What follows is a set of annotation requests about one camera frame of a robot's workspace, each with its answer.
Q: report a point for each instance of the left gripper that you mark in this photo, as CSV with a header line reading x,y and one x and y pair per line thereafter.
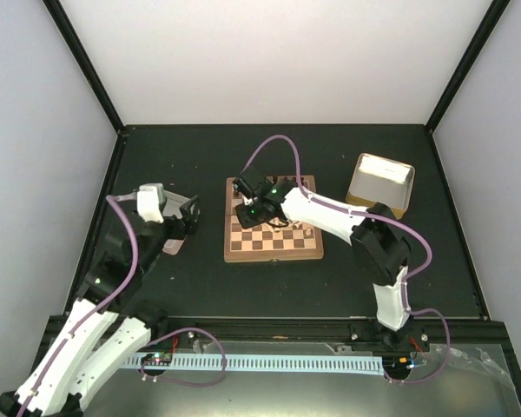
x,y
190,221

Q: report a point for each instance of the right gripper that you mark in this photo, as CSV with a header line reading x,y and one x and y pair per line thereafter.
x,y
247,221

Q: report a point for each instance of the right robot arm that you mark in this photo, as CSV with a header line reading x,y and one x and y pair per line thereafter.
x,y
381,252

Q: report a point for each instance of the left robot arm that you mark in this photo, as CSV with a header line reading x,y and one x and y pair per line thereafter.
x,y
79,363

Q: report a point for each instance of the pile of white chess pieces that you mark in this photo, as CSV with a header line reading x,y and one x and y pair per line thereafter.
x,y
291,230

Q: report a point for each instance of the row of dark chess pieces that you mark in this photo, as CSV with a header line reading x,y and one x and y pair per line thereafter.
x,y
303,180

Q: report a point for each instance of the wooden chess board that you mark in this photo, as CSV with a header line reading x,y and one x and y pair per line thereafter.
x,y
260,243

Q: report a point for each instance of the small circuit board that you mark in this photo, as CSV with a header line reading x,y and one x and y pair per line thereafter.
x,y
157,359

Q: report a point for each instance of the gold metal tin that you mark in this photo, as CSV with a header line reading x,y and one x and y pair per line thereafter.
x,y
379,179

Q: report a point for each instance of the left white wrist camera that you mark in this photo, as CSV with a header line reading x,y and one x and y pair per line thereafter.
x,y
150,200

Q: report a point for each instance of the white slotted cable duct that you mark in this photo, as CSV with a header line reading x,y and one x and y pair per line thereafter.
x,y
275,363

